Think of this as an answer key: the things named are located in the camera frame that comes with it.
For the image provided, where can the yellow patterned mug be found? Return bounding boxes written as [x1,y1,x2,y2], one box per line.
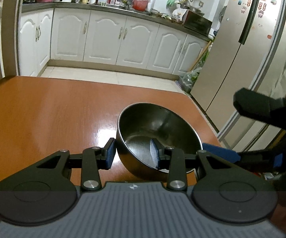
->
[75,0,89,4]

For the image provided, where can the bag of green vegetables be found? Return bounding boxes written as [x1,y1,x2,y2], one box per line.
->
[176,51,209,93]

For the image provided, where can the white lower kitchen cabinets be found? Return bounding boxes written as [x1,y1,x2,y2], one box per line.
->
[18,6,208,76]

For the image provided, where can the orange wooden table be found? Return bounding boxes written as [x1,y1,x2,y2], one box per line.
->
[0,76,219,181]

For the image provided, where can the dark countertop box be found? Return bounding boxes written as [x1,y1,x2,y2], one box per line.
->
[183,10,212,36]

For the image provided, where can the silver refrigerator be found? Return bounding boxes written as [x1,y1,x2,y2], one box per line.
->
[191,0,286,152]

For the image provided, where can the dark metal bowl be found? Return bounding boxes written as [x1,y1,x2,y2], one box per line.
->
[117,103,203,181]

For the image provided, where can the red plastic basin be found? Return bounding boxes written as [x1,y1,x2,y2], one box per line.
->
[133,0,150,11]

